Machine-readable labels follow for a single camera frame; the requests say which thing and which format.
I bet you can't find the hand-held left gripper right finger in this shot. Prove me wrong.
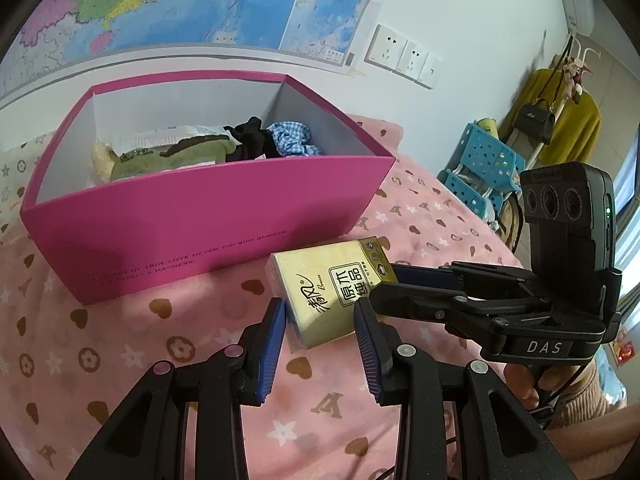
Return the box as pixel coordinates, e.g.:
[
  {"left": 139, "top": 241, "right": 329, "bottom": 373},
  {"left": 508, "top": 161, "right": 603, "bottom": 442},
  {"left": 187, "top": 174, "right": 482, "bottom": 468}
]
[{"left": 352, "top": 304, "right": 573, "bottom": 480}]

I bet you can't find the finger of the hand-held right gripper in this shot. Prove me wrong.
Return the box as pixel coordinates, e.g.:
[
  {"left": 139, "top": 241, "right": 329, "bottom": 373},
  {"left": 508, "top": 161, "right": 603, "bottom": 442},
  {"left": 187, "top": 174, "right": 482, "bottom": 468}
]
[
  {"left": 389, "top": 260, "right": 538, "bottom": 301},
  {"left": 369, "top": 282, "right": 536, "bottom": 333}
]

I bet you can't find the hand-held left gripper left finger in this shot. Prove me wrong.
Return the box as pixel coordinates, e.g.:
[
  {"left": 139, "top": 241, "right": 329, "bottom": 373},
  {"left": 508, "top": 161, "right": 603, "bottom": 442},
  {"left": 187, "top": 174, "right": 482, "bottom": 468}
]
[{"left": 65, "top": 297, "right": 287, "bottom": 480}]

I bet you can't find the yellow tissue pack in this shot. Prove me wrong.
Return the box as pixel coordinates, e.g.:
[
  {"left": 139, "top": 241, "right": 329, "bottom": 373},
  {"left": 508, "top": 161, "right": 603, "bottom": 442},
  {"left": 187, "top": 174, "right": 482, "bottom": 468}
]
[{"left": 264, "top": 236, "right": 398, "bottom": 351}]

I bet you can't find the pink cardboard box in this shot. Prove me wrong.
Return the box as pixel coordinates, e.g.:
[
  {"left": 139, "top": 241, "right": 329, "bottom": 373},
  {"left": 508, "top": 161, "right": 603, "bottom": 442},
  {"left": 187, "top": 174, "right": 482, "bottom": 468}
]
[{"left": 20, "top": 70, "right": 397, "bottom": 306}]

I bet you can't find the blue checked scrunchie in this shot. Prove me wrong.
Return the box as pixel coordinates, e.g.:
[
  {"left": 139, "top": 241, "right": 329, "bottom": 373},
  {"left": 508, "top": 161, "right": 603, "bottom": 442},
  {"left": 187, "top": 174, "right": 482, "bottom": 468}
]
[{"left": 265, "top": 120, "right": 323, "bottom": 158}]

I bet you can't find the black cloth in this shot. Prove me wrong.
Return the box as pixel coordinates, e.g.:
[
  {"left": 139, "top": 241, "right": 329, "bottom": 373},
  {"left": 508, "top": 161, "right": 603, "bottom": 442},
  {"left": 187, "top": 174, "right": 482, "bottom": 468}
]
[{"left": 222, "top": 116, "right": 278, "bottom": 162}]

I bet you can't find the green plush toy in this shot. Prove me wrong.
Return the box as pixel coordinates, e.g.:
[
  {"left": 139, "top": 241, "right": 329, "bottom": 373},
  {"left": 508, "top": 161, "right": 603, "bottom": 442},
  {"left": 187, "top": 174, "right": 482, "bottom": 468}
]
[{"left": 107, "top": 137, "right": 238, "bottom": 182}]

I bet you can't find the large white printed packet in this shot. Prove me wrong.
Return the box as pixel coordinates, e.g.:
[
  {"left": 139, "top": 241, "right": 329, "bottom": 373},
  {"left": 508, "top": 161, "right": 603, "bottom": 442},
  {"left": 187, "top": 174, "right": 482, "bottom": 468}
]
[{"left": 107, "top": 124, "right": 236, "bottom": 153}]

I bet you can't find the cream plush bunny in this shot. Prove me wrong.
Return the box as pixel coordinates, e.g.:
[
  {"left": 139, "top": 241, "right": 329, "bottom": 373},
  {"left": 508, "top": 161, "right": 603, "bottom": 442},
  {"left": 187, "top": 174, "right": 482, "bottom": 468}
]
[{"left": 91, "top": 140, "right": 121, "bottom": 183}]

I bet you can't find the person's right forearm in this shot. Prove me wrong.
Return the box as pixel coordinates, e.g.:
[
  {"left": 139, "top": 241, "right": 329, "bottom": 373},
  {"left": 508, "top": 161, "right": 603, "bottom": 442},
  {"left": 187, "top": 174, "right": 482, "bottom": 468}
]
[{"left": 542, "top": 357, "right": 631, "bottom": 433}]

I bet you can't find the person's right hand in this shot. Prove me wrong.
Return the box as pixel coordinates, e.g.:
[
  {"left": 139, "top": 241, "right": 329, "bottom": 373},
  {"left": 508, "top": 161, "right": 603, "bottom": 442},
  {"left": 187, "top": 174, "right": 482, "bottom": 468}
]
[{"left": 502, "top": 361, "right": 568, "bottom": 411}]

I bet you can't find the yellow garment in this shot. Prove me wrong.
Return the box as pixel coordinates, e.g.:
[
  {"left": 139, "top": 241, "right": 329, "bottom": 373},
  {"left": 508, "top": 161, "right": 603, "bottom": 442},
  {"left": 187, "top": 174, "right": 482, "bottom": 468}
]
[{"left": 500, "top": 67, "right": 602, "bottom": 166}]

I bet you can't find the black handbag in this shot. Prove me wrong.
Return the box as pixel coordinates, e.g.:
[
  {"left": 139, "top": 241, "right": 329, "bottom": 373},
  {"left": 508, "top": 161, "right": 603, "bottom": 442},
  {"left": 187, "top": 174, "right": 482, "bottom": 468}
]
[{"left": 515, "top": 100, "right": 557, "bottom": 145}]

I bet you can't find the blue plastic rack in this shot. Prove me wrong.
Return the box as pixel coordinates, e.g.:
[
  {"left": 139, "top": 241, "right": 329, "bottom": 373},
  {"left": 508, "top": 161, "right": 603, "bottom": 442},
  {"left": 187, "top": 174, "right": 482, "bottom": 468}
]
[{"left": 437, "top": 121, "right": 527, "bottom": 218}]

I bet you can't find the red printed paper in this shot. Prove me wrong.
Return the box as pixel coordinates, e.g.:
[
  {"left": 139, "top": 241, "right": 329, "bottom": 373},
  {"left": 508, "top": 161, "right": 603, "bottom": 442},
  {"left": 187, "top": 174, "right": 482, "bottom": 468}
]
[{"left": 616, "top": 330, "right": 638, "bottom": 363}]

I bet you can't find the small hanging doll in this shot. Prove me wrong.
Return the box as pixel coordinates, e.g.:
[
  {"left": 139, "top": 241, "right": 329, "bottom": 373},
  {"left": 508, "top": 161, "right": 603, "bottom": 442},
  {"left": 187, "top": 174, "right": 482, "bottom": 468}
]
[{"left": 560, "top": 57, "right": 586, "bottom": 103}]

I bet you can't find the white coat rack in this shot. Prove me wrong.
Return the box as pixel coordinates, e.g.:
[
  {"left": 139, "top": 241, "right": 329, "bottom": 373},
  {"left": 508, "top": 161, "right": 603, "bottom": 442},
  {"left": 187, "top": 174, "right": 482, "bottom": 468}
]
[{"left": 497, "top": 35, "right": 601, "bottom": 166}]

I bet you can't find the white patterned pillow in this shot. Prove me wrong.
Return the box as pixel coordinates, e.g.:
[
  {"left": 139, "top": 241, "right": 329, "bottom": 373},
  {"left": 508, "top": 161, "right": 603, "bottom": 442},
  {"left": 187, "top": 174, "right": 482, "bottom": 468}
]
[{"left": 0, "top": 132, "right": 56, "bottom": 246}]

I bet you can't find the white wall switch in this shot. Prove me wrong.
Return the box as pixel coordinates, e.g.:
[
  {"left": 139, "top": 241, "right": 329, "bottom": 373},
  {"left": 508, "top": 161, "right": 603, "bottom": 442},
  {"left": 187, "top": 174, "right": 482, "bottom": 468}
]
[{"left": 417, "top": 52, "right": 443, "bottom": 90}]

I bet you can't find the white wall socket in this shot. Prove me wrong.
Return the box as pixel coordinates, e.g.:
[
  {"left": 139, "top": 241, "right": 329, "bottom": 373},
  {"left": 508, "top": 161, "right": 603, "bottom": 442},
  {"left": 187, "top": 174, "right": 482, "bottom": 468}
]
[
  {"left": 364, "top": 24, "right": 408, "bottom": 68},
  {"left": 396, "top": 39, "right": 432, "bottom": 78}
]

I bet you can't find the colourful wall map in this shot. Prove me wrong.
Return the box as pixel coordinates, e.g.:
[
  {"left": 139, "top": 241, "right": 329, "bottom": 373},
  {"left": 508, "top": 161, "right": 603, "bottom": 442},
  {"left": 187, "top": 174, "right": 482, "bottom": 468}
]
[{"left": 0, "top": 0, "right": 388, "bottom": 103}]

